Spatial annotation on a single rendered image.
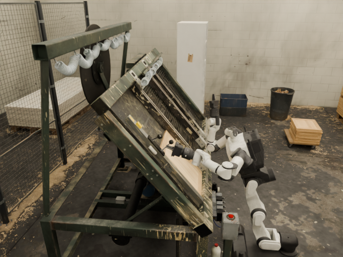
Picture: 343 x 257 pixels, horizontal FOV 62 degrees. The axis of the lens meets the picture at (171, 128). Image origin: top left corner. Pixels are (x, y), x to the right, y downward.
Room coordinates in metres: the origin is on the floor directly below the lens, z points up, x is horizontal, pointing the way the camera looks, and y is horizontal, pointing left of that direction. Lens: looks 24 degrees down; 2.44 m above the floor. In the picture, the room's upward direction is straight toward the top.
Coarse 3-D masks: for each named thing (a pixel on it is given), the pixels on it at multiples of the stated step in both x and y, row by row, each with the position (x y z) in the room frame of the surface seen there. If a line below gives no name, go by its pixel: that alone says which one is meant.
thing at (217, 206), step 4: (216, 184) 2.39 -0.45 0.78; (212, 188) 2.37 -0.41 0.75; (216, 188) 2.36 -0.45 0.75; (212, 192) 2.31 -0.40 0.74; (216, 192) 2.36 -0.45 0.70; (212, 196) 2.25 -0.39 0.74; (216, 196) 2.23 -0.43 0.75; (220, 196) 2.23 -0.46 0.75; (212, 200) 2.19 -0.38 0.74; (216, 200) 2.17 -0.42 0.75; (220, 200) 2.17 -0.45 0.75; (212, 204) 2.13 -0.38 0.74; (216, 204) 2.11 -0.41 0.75; (220, 204) 2.10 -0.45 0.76; (212, 208) 2.08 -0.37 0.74; (216, 208) 2.07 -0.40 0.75; (220, 208) 2.05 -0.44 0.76; (212, 212) 2.02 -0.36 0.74; (216, 212) 2.02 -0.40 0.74; (220, 212) 1.99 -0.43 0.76; (216, 216) 1.97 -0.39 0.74; (220, 216) 1.98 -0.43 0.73; (216, 220) 1.98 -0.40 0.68; (220, 220) 1.98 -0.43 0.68; (216, 224) 1.98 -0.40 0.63
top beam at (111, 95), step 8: (152, 56) 3.54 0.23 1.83; (136, 64) 2.84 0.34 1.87; (128, 72) 2.50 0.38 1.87; (136, 72) 2.67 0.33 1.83; (120, 80) 2.24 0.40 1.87; (128, 80) 2.37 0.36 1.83; (112, 88) 2.02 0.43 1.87; (120, 88) 2.13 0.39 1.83; (104, 96) 1.83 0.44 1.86; (112, 96) 1.92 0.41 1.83; (96, 104) 1.78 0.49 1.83; (104, 104) 1.78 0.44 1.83; (112, 104) 1.84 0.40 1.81; (96, 112) 1.78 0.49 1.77; (104, 112) 1.78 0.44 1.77
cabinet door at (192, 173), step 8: (168, 136) 2.41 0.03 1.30; (160, 144) 2.19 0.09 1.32; (168, 152) 2.17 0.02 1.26; (176, 160) 2.18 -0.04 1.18; (184, 160) 2.31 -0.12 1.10; (184, 168) 2.19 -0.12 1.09; (192, 168) 2.33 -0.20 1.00; (184, 176) 2.07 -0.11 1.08; (192, 176) 2.20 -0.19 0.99; (200, 176) 2.32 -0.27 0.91; (192, 184) 2.09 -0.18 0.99; (200, 184) 2.20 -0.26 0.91; (200, 192) 2.08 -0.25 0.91
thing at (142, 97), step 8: (136, 80) 2.50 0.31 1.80; (136, 88) 2.51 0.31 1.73; (136, 96) 2.51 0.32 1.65; (144, 96) 2.50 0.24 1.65; (144, 104) 2.50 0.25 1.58; (152, 104) 2.50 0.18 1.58; (152, 112) 2.49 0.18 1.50; (160, 112) 2.53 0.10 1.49; (160, 120) 2.49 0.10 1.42; (168, 128) 2.48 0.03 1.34; (176, 136) 2.47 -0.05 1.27; (184, 144) 2.46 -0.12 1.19; (200, 168) 2.44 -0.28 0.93
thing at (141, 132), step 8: (128, 120) 2.02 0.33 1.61; (136, 128) 2.01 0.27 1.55; (144, 136) 2.01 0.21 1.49; (152, 144) 2.00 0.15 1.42; (168, 160) 2.01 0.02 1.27; (176, 168) 2.01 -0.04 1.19; (176, 176) 1.98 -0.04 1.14; (184, 184) 1.97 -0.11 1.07; (192, 192) 1.96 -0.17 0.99; (200, 200) 1.96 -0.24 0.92
